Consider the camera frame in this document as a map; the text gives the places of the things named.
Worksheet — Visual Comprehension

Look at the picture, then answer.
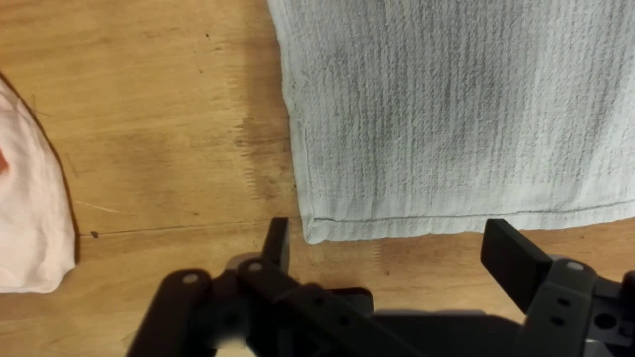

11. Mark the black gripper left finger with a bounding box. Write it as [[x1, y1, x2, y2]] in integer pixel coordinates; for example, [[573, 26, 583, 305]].
[[261, 218, 289, 270]]

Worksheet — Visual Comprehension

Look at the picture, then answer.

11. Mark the white towel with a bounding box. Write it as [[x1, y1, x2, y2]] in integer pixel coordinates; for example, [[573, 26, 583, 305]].
[[267, 0, 635, 244]]

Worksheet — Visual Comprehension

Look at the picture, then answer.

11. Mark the wooden work table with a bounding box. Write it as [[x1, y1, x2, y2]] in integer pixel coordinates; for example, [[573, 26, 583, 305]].
[[0, 0, 635, 357]]

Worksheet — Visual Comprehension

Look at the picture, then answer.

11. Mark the pink crumpled cloth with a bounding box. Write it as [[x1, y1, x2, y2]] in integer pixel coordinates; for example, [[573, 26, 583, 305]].
[[0, 79, 75, 293]]

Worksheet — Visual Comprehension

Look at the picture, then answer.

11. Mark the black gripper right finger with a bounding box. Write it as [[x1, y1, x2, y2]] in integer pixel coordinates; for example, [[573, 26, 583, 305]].
[[480, 218, 551, 311]]

